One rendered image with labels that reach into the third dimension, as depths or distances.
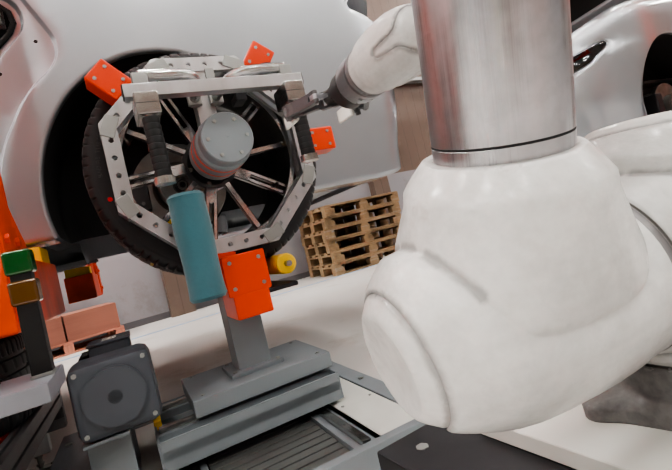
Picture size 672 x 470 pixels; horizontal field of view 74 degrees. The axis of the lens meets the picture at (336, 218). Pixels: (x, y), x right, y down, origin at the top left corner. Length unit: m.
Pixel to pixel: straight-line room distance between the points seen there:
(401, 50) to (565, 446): 0.53
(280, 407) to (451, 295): 1.06
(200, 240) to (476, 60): 0.87
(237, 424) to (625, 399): 0.97
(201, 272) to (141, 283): 5.08
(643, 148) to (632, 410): 0.24
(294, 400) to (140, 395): 0.40
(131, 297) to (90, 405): 4.97
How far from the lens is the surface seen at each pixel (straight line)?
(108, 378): 1.19
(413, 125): 8.38
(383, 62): 0.72
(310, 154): 1.08
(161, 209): 1.67
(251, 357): 1.41
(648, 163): 0.45
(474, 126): 0.31
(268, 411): 1.31
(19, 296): 0.88
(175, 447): 1.29
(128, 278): 6.14
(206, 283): 1.08
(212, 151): 1.11
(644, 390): 0.53
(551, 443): 0.52
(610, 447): 0.51
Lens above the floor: 0.57
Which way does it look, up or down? 2 degrees up
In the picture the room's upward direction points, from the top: 14 degrees counter-clockwise
